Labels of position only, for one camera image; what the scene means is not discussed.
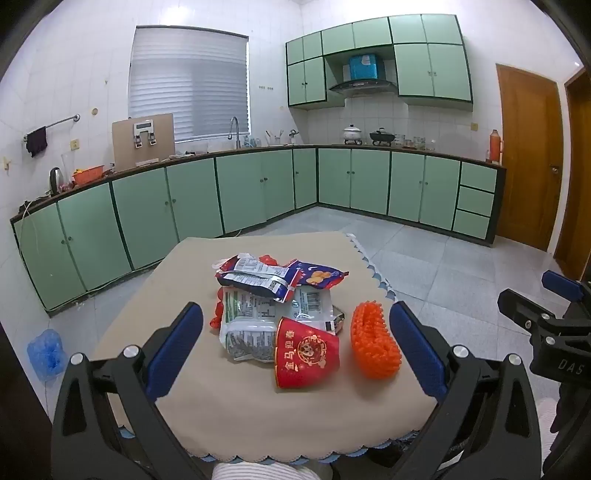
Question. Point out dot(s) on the black wok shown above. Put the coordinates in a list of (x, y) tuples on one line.
[(382, 137)]

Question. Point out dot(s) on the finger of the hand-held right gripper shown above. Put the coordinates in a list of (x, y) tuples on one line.
[(521, 304), (561, 284)]

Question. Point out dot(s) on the orange basin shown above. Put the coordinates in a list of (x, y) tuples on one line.
[(88, 176)]

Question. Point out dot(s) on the cardboard box with device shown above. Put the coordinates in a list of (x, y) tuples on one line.
[(122, 147)]

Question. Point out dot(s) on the wooden door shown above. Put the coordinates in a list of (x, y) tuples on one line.
[(526, 161), (577, 184)]

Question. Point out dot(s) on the beige tablecloth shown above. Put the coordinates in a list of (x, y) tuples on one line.
[(240, 406)]

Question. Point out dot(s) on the orange spiky scrubber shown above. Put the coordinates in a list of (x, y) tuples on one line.
[(374, 341)]

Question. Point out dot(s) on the clear green-printed plastic bag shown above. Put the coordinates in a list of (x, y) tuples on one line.
[(244, 332)]

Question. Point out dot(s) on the steel electric kettle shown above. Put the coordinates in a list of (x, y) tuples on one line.
[(56, 181)]

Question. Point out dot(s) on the blue box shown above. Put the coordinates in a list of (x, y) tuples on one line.
[(364, 67)]

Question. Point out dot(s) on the towel bar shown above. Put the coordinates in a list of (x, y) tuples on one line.
[(62, 121)]

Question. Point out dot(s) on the red crinkled plastic wrapper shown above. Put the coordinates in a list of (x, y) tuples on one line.
[(216, 314)]

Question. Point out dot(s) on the red paper cup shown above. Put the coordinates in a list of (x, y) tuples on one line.
[(304, 355)]

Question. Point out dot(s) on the steel faucet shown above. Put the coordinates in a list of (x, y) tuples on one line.
[(237, 134)]

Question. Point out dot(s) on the green base cabinets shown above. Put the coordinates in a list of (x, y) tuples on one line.
[(138, 207)]

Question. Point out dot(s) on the white device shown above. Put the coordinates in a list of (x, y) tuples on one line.
[(144, 129)]

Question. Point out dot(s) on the orange thermos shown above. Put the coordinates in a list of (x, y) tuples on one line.
[(495, 146)]

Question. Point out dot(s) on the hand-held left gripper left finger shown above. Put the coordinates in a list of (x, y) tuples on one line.
[(178, 341)]

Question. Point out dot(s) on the white window blind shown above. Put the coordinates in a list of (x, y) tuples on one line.
[(184, 83)]

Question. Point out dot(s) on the blue plastic bag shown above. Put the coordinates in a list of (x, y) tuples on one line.
[(46, 355)]

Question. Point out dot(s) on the white cooking pot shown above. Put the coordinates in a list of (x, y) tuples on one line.
[(353, 134)]

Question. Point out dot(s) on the utensil holder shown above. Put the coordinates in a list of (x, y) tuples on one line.
[(275, 139)]

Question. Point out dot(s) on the range hood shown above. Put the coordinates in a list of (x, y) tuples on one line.
[(362, 86)]

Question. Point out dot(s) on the dark towel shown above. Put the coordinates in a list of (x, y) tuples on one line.
[(37, 142)]

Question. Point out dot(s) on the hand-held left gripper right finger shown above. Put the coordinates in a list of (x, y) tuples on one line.
[(415, 350)]

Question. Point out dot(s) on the dark blue snack packet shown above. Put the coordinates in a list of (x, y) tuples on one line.
[(258, 285)]

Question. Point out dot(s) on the green wall cabinets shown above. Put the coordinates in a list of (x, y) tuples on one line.
[(429, 69)]

